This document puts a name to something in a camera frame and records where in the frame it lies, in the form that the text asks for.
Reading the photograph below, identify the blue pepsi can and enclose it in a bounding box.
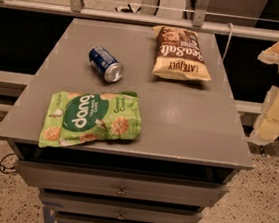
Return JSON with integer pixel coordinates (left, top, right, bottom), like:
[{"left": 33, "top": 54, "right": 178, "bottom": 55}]
[{"left": 88, "top": 46, "right": 123, "bottom": 83}]

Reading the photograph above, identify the brown sea salt chips bag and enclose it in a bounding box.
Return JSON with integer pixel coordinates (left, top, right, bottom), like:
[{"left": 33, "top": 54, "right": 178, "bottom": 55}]
[{"left": 152, "top": 25, "right": 211, "bottom": 81}]

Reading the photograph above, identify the grey drawer cabinet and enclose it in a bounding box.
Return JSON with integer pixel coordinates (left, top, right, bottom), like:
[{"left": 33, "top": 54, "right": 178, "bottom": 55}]
[{"left": 0, "top": 19, "right": 252, "bottom": 223}]

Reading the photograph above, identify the green dang chips bag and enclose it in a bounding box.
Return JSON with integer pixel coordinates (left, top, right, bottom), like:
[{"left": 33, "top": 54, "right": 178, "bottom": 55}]
[{"left": 38, "top": 92, "right": 142, "bottom": 148}]

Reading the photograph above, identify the middle grey drawer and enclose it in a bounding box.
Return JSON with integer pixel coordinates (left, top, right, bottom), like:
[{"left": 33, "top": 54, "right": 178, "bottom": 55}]
[{"left": 39, "top": 192, "right": 202, "bottom": 223}]

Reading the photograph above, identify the top grey drawer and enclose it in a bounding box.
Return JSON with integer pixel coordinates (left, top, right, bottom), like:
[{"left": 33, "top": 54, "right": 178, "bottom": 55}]
[{"left": 15, "top": 160, "right": 228, "bottom": 207}]

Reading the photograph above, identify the white hanging cable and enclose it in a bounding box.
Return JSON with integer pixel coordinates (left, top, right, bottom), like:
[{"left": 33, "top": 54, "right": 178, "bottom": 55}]
[{"left": 221, "top": 22, "right": 235, "bottom": 62}]

